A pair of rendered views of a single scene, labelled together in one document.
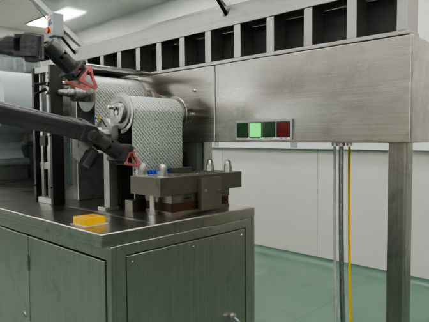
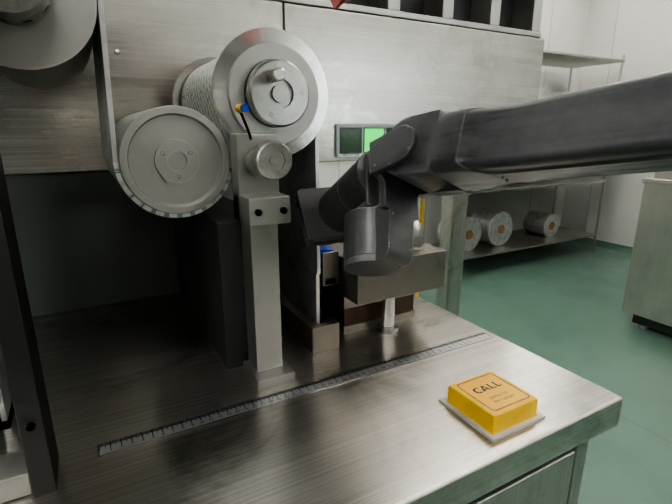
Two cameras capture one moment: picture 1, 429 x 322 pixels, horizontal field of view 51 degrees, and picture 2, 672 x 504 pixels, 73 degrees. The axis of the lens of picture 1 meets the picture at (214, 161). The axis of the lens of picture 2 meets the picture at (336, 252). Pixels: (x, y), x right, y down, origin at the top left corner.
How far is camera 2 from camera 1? 1.63 m
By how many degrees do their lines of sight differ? 72
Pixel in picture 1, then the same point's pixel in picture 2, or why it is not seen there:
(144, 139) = (302, 170)
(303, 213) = not seen: outside the picture
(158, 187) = (440, 269)
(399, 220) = (461, 232)
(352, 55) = (497, 48)
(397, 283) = (456, 293)
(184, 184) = not seen: hidden behind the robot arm
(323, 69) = (467, 58)
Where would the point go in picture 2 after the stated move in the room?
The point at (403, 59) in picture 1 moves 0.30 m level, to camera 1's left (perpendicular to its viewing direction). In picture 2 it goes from (537, 65) to (553, 46)
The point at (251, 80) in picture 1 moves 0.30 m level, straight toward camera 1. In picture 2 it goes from (364, 52) to (517, 42)
